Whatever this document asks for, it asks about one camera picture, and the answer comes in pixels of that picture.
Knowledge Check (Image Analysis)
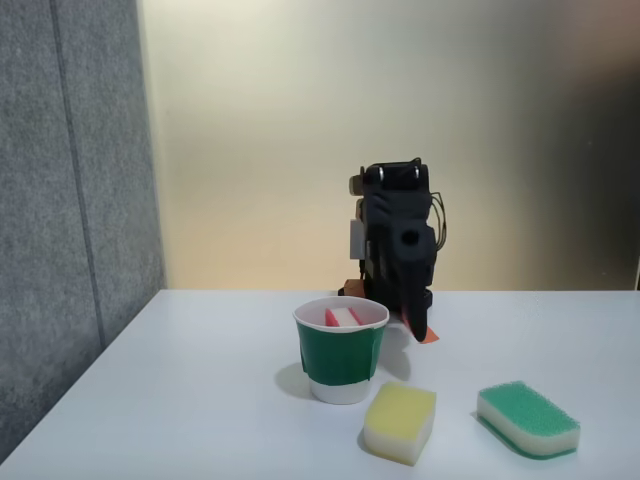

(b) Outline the red and white sponge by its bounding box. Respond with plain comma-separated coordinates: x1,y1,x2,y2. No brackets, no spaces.
323,307,364,329

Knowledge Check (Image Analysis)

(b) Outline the white paper cup green sleeve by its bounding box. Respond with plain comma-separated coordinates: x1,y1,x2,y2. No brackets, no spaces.
292,297,390,405

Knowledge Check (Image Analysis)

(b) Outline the yellow and white sponge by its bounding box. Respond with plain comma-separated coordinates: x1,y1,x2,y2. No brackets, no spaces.
363,382,437,469

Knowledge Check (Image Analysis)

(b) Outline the green and white sponge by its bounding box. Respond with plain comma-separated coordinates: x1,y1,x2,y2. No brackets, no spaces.
475,380,581,460

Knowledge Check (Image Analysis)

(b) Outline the grey felt partition panel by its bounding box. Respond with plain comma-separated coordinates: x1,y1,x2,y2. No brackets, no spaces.
0,0,167,454

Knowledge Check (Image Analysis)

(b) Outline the black cable bundle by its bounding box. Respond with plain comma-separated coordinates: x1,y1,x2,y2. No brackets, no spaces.
429,191,449,252

